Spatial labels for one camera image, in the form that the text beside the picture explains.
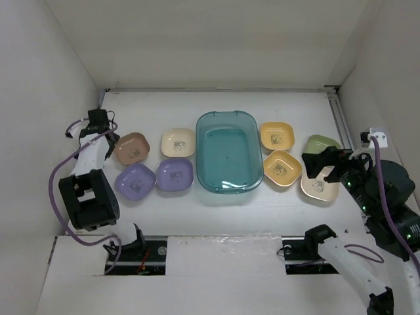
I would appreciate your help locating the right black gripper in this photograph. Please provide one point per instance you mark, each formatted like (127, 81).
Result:
(340, 157)

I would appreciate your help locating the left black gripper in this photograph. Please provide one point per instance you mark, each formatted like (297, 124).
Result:
(111, 149)

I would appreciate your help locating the green square plate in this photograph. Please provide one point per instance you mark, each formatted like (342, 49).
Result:
(318, 143)

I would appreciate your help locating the brown square plate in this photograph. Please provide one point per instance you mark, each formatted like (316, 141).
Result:
(131, 148)

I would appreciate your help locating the cream plate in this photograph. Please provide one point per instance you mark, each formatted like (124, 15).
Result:
(178, 143)
(318, 188)

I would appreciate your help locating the yellow plate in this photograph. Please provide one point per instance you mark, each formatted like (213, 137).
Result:
(282, 168)
(277, 135)

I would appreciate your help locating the purple plate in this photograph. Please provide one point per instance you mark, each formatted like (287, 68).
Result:
(135, 182)
(175, 174)

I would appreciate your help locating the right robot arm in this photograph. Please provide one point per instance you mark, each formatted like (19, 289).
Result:
(380, 189)

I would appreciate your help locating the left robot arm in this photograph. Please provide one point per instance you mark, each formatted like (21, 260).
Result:
(87, 195)

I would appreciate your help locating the teal plastic bin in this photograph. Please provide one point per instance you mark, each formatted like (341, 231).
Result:
(228, 152)

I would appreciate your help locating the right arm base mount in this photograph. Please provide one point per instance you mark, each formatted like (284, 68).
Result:
(299, 260)

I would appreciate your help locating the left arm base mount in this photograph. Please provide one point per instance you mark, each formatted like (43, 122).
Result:
(142, 260)

